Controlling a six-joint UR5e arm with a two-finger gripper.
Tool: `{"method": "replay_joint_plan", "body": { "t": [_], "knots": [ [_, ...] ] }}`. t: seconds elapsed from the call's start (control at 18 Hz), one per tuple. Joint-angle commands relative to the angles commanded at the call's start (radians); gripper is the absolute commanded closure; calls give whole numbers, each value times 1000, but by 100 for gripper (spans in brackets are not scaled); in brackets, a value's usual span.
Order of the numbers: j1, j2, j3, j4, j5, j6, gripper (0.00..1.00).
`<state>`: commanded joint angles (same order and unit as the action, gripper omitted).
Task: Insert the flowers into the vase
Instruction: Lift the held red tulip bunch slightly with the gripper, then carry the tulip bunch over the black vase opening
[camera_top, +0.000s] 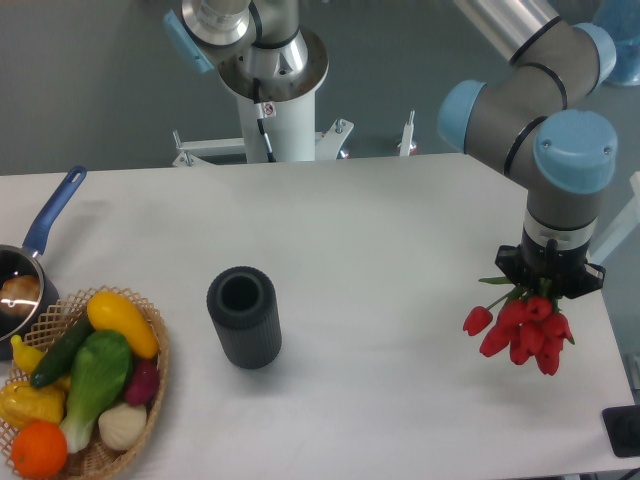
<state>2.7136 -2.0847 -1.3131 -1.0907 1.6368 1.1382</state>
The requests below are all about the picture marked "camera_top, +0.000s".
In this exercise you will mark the white table frame leg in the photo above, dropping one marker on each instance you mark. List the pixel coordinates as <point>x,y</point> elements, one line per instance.
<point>620,227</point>

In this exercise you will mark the green bok choy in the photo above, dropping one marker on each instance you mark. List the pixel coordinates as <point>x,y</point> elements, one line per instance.
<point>98,374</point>

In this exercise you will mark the dark grey ribbed vase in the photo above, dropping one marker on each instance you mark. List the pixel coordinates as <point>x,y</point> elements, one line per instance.
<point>242,304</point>

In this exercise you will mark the yellow bell pepper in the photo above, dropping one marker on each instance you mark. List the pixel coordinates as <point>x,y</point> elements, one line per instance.
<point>22,404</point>

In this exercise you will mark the blue handled saucepan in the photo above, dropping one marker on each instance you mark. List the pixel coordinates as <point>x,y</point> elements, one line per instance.
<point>25,259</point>

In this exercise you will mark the black device at edge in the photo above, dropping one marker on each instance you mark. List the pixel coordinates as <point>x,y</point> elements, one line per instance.
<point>622,426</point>

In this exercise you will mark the brown bread roll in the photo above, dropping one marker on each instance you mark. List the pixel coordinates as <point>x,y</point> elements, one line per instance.
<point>20,295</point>

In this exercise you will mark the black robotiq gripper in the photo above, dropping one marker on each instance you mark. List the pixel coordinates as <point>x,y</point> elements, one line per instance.
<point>553,257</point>

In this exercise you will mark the green cucumber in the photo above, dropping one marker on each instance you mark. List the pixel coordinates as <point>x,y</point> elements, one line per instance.
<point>58,360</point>

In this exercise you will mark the yellow squash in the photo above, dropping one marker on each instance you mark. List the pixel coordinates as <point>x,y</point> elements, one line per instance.
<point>108,310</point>

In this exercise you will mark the blue water jug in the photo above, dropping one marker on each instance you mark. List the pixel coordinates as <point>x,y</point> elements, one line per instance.
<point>620,19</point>

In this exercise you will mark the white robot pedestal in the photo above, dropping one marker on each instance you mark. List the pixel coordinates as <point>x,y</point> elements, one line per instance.
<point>272,131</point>

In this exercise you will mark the white garlic bulb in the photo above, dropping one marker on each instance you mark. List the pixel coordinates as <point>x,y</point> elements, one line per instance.
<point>121,426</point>

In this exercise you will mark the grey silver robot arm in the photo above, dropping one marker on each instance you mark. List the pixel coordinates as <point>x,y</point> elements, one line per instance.
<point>527,129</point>

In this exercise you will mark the small yellow pear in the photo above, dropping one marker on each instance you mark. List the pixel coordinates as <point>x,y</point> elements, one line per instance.
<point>25,357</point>

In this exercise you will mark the red tulip bouquet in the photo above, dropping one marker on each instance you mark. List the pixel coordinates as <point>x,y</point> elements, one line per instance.
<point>527,322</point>

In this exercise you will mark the purple red radish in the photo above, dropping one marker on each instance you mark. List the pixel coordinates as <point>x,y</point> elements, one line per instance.
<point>143,384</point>

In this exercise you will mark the orange fruit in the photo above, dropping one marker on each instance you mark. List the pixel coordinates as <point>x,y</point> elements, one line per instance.
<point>39,451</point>

